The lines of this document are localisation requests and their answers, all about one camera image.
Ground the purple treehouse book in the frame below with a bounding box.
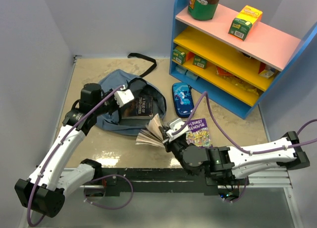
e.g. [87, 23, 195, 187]
[186, 118, 212, 148]

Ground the green treehouse book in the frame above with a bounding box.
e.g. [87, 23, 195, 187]
[136, 114, 164, 148]

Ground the blue student backpack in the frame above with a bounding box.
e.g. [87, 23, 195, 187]
[96, 53, 167, 136]

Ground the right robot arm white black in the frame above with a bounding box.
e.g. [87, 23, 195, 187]
[163, 131, 310, 185]

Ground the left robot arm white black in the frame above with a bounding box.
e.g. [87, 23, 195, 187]
[14, 83, 125, 218]

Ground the yellow snack bag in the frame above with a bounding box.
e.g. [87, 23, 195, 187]
[226, 76, 263, 96]

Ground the blue patterned pencil case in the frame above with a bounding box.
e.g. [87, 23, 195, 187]
[172, 82, 194, 118]

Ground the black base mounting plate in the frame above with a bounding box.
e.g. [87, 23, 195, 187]
[84, 167, 250, 197]

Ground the light blue box right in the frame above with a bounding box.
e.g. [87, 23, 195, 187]
[186, 70, 199, 81]

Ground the light blue box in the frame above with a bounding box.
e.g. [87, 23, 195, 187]
[175, 65, 187, 75]
[186, 70, 199, 81]

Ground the light blue box left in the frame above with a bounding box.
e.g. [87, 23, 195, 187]
[175, 65, 187, 75]

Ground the orange snack packet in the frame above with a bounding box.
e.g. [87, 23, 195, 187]
[216, 66, 234, 76]

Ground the green box middle shelf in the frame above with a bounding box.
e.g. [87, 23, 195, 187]
[193, 55, 208, 69]

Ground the green box shelf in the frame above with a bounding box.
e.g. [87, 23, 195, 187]
[193, 55, 208, 69]
[172, 46, 186, 64]

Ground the green box left shelf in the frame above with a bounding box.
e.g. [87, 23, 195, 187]
[172, 46, 186, 64]

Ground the colourful wooden shelf unit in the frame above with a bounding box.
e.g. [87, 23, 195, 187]
[169, 0, 317, 119]

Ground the red yellow box right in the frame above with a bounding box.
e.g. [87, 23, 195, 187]
[258, 62, 278, 79]

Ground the yellow green carton box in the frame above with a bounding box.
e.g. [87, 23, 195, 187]
[228, 5, 263, 41]

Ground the green brown canister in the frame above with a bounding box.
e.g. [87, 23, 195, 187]
[188, 0, 219, 21]

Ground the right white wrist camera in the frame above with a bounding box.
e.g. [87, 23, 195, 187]
[166, 118, 189, 142]

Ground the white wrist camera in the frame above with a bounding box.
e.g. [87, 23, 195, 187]
[166, 118, 189, 142]
[114, 89, 134, 108]

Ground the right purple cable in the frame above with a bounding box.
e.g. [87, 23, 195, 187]
[173, 90, 317, 204]

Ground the purple cable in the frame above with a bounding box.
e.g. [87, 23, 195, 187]
[26, 84, 134, 227]
[173, 90, 317, 204]

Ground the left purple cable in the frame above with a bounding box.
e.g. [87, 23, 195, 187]
[26, 84, 134, 227]

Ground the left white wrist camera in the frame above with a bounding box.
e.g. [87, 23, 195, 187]
[114, 89, 134, 108]

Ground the aluminium frame rail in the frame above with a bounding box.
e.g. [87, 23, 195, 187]
[18, 55, 303, 228]

